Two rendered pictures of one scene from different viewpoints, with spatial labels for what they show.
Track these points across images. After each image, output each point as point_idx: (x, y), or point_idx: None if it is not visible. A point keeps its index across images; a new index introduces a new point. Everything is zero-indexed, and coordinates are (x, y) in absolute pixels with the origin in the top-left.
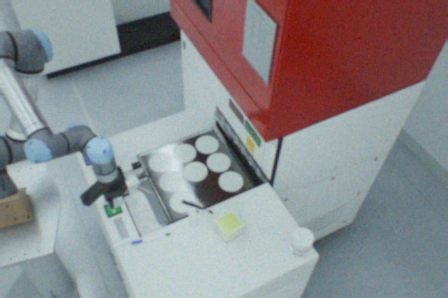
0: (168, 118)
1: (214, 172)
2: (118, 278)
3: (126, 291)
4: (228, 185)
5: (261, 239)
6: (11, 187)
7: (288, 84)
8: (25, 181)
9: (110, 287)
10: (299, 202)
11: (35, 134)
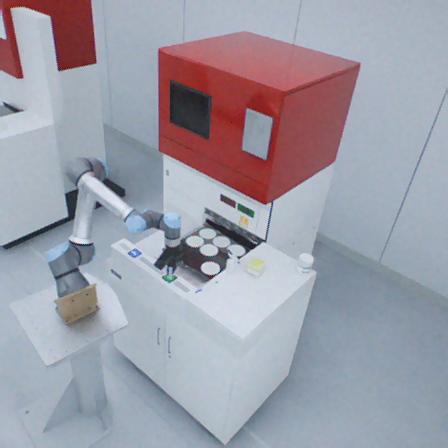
0: None
1: (222, 247)
2: (140, 380)
3: (151, 388)
4: (235, 252)
5: (277, 271)
6: (86, 280)
7: (278, 158)
8: None
9: (136, 389)
10: None
11: (132, 213)
